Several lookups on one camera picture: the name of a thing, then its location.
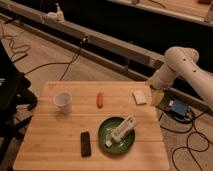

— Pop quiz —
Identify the beige sponge block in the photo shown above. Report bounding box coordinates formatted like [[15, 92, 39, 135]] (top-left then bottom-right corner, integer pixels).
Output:
[[133, 90, 147, 105]]

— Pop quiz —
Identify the black chair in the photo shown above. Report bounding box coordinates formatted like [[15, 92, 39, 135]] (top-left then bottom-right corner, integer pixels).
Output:
[[0, 41, 37, 164]]

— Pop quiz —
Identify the grey metal rail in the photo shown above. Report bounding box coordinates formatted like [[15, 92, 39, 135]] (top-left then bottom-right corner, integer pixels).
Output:
[[0, 0, 213, 108]]

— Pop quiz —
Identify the black floor cable left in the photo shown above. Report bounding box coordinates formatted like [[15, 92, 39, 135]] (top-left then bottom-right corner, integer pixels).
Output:
[[0, 23, 90, 82]]

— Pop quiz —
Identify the green plate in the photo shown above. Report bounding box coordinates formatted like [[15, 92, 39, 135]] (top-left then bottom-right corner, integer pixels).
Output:
[[98, 117, 135, 155]]

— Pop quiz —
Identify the blue box on floor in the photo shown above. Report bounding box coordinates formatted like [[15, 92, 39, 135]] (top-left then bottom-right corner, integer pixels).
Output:
[[171, 99, 188, 118]]

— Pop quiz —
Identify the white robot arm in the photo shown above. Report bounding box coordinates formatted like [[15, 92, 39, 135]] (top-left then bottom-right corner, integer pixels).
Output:
[[148, 46, 213, 111]]

